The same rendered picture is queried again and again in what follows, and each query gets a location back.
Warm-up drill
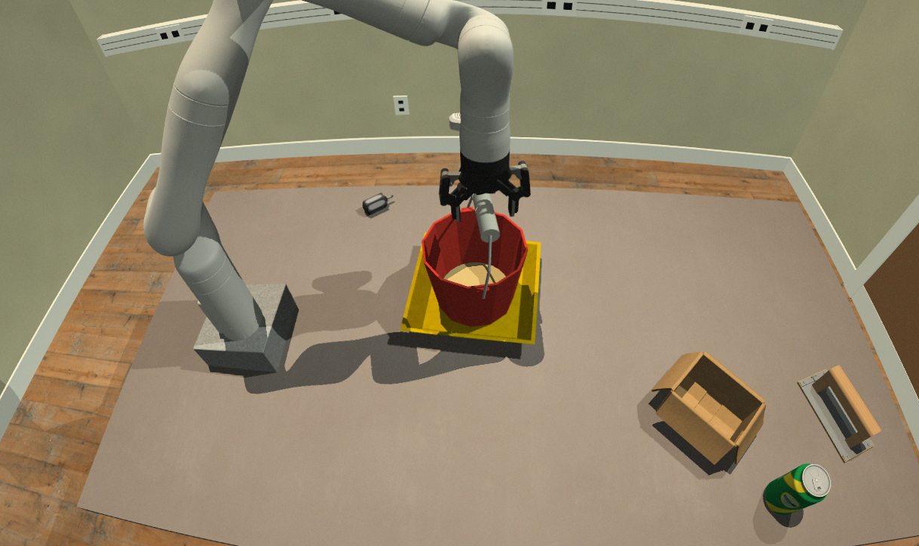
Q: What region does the yellow square tray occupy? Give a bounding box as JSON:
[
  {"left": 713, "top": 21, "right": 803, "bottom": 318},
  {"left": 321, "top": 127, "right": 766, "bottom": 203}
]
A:
[{"left": 400, "top": 241, "right": 541, "bottom": 344}]

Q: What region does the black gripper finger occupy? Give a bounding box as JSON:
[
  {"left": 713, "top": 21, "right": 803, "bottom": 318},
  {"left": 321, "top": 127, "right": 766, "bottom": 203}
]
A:
[
  {"left": 439, "top": 168, "right": 482, "bottom": 222},
  {"left": 491, "top": 161, "right": 531, "bottom": 217}
]

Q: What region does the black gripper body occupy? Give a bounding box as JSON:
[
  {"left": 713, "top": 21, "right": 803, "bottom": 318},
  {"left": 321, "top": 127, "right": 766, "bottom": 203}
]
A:
[{"left": 459, "top": 151, "right": 512, "bottom": 195}]

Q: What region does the green drink can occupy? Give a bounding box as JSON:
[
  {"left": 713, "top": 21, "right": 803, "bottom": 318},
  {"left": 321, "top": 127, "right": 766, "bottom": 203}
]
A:
[{"left": 764, "top": 463, "right": 831, "bottom": 516}]

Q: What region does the open brown cardboard box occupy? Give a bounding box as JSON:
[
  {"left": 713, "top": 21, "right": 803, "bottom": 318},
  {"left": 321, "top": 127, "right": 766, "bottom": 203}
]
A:
[{"left": 652, "top": 351, "right": 766, "bottom": 465}]

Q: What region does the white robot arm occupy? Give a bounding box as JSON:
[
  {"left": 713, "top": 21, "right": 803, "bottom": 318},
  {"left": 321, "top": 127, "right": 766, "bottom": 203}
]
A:
[{"left": 143, "top": 0, "right": 513, "bottom": 340}]

